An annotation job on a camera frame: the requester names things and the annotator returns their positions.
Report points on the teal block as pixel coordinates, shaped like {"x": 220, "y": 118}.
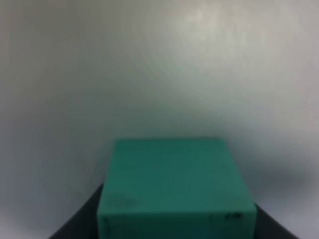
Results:
{"x": 174, "y": 188}

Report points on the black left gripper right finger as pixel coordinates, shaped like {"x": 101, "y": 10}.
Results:
{"x": 268, "y": 228}

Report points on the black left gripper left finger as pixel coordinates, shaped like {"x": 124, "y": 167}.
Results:
{"x": 83, "y": 224}

